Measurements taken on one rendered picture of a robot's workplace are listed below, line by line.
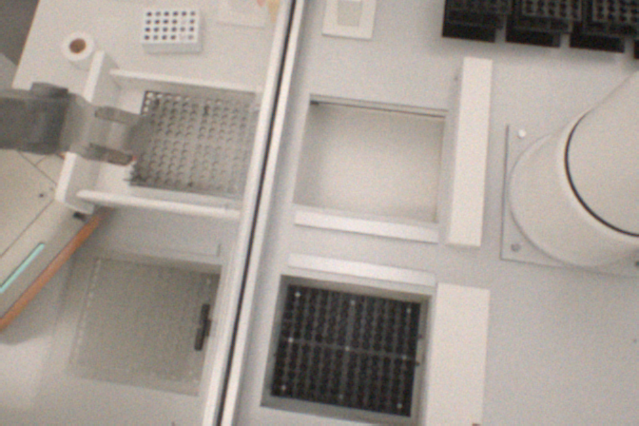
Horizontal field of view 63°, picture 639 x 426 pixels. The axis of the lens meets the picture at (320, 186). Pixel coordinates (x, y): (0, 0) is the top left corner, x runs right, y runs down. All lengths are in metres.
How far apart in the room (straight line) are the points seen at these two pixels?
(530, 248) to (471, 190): 0.13
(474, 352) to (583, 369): 0.17
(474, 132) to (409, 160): 0.17
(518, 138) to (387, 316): 0.37
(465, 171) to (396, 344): 0.30
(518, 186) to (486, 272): 0.14
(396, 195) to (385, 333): 0.26
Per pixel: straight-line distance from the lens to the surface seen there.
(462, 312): 0.84
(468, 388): 0.85
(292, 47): 0.91
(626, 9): 1.01
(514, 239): 0.88
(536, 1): 0.96
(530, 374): 0.88
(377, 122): 1.03
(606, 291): 0.93
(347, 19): 0.95
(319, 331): 0.91
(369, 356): 0.88
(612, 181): 0.66
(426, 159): 1.01
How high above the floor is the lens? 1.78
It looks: 75 degrees down
